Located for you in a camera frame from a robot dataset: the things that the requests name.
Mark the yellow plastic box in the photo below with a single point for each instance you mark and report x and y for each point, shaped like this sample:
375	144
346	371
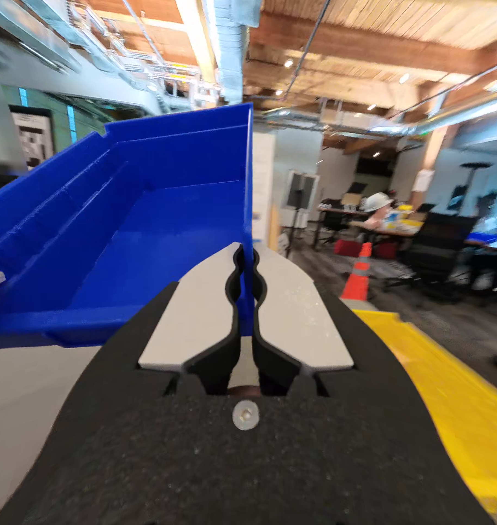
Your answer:
457	389

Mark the black and white checker poster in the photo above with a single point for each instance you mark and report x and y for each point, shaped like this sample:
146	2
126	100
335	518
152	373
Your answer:
33	139

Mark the grey framed wall panel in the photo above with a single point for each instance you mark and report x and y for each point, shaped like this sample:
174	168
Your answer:
301	192

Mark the black office chair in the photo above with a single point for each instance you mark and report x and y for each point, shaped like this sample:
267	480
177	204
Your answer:
437	246
334	217

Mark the metal ceiling rod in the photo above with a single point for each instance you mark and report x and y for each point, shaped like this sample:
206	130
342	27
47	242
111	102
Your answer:
310	41

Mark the silver ventilation duct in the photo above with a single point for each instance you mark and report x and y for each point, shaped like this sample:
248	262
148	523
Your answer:
232	49
355	119

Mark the wooden table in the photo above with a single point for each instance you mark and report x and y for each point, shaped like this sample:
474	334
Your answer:
396	230
338	211

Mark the mannequin head white hard hat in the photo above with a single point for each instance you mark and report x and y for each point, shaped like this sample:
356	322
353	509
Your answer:
377	205

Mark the black tripod stand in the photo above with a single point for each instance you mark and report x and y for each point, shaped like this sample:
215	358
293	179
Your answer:
297	221

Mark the blue plastic box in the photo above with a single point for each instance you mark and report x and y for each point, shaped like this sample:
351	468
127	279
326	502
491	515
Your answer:
170	225

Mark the black round-top pole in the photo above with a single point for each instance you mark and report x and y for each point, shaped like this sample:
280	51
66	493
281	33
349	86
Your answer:
474	168

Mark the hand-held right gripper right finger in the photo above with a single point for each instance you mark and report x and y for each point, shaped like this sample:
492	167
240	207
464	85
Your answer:
301	324

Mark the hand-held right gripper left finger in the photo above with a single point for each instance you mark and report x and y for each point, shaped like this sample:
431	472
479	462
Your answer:
191	324

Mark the red bag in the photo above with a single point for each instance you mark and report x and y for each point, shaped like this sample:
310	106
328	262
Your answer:
387	250
347	248

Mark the orange traffic cone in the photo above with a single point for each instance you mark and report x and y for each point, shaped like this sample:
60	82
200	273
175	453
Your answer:
357	279

